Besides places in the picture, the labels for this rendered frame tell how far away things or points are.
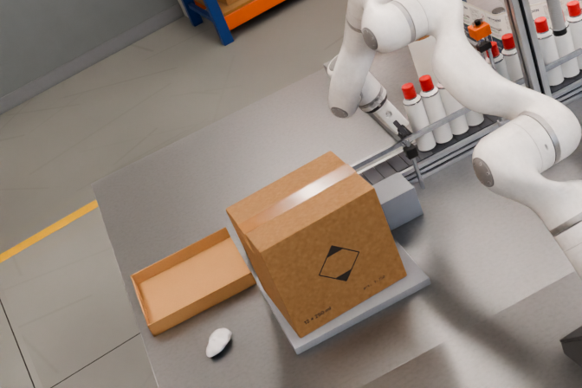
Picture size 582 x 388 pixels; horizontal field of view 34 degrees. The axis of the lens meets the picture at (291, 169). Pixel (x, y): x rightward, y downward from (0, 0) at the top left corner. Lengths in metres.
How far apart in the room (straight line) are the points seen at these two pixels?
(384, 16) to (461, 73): 0.21
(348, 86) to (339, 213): 0.38
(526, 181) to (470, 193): 0.68
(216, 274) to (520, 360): 0.93
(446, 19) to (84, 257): 2.96
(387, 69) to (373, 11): 1.11
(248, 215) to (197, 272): 0.46
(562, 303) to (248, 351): 0.75
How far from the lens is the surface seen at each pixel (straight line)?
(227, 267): 2.66
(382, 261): 2.29
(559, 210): 1.94
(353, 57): 2.39
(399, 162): 2.70
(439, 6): 2.11
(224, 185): 3.02
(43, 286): 4.69
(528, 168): 1.91
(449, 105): 2.67
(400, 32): 2.07
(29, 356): 4.31
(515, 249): 2.36
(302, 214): 2.20
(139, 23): 6.86
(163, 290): 2.70
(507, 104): 2.02
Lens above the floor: 2.32
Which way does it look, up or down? 30 degrees down
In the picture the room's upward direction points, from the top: 23 degrees counter-clockwise
